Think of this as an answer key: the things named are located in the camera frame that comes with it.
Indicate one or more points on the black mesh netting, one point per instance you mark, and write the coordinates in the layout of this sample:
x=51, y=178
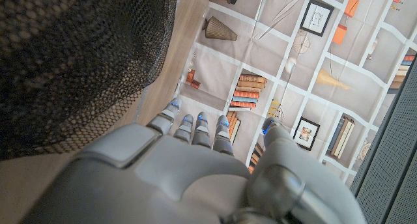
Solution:
x=71, y=54

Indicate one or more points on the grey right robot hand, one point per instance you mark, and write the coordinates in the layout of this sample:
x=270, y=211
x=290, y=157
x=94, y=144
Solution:
x=163, y=178

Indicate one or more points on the printed bookshelf backdrop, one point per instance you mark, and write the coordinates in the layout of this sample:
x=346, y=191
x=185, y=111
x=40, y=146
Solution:
x=293, y=71

